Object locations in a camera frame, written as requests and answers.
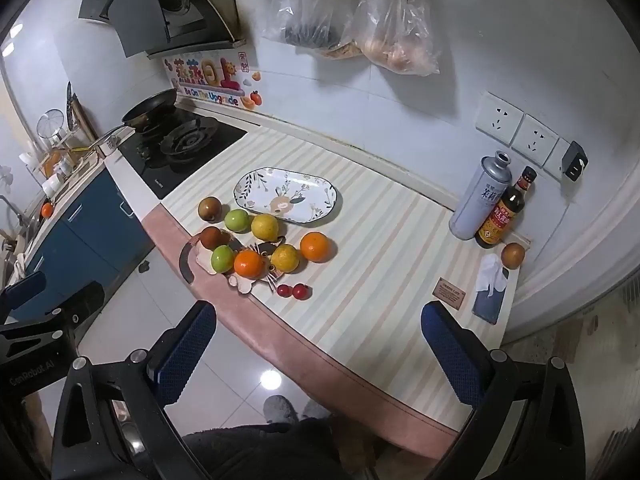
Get clear plastic bag orange contents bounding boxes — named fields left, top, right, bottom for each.
left=325, top=0, right=442, bottom=77

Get metal strainer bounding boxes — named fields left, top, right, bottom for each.
left=37, top=110, right=66, bottom=141

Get floral ceramic plate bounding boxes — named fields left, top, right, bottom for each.
left=233, top=166, right=338, bottom=224

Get small orange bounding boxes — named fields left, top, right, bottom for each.
left=233, top=250, right=265, bottom=279

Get black gas stove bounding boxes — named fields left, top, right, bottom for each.
left=118, top=105, right=249, bottom=200

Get clear plastic bag dark contents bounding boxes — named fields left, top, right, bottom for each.
left=261, top=0, right=361, bottom=50

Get yellow-orange citrus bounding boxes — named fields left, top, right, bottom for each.
left=270, top=244, right=301, bottom=273

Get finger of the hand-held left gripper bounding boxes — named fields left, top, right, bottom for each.
left=49, top=282, right=106, bottom=347
left=0, top=271, right=47, bottom=312

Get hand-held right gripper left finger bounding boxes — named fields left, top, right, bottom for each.
left=50, top=300, right=218, bottom=480

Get grey fuzzy slipper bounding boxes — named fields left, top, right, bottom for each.
left=263, top=395, right=301, bottom=424
left=300, top=400, right=332, bottom=422

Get colourful wall sticker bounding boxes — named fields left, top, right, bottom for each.
left=162, top=50, right=263, bottom=111

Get yellow lemon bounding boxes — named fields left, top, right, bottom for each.
left=250, top=214, right=280, bottom=241

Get glossy brown apple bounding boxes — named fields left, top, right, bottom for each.
left=197, top=196, right=222, bottom=222

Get black frying pan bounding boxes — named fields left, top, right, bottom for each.
left=87, top=88, right=179, bottom=153

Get grey range hood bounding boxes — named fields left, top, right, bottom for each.
left=78, top=0, right=241, bottom=58

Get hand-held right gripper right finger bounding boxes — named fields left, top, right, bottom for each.
left=420, top=301, right=587, bottom=480

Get green apple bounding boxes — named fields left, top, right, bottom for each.
left=210, top=245, right=236, bottom=273
left=223, top=208, right=251, bottom=234

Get dark soy sauce bottle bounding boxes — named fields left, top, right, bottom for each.
left=475, top=166, right=537, bottom=249

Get white wall socket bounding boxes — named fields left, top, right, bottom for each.
left=510, top=114, right=560, bottom=168
left=475, top=91, right=525, bottom=146
left=542, top=137, right=571, bottom=178

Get large orange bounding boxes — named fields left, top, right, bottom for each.
left=300, top=231, right=333, bottom=263

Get person's dark pants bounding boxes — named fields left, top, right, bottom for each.
left=182, top=417, right=351, bottom=480

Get dark red apple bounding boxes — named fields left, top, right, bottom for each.
left=200, top=226, right=226, bottom=250

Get grey gas canister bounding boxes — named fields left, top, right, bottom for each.
left=448, top=150, right=512, bottom=241

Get brown mat label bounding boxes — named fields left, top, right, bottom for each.
left=434, top=276, right=466, bottom=311

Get black plug charger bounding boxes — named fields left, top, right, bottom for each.
left=561, top=141, right=589, bottom=181

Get wire dish rack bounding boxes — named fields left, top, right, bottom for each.
left=20, top=130, right=101, bottom=196

